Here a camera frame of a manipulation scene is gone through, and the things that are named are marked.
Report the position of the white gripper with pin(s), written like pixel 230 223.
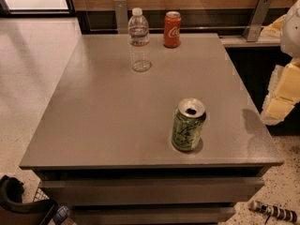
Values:
pixel 292 35

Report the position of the orange coke can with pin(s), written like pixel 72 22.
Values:
pixel 171 36

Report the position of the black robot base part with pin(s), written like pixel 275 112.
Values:
pixel 13 211

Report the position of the green soda can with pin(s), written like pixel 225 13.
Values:
pixel 188 121

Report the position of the clear plastic water bottle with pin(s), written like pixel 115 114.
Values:
pixel 138 30

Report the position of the black white striped tool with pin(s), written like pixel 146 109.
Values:
pixel 275 212

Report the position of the grey cabinet with drawers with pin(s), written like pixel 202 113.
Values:
pixel 104 147

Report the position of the blue cap object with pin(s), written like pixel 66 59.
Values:
pixel 61 215

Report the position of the right metal bracket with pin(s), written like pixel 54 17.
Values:
pixel 253 30

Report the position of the metal bracket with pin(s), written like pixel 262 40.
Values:
pixel 121 15
pixel 253 30

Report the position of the left metal bracket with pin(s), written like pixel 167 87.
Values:
pixel 121 15

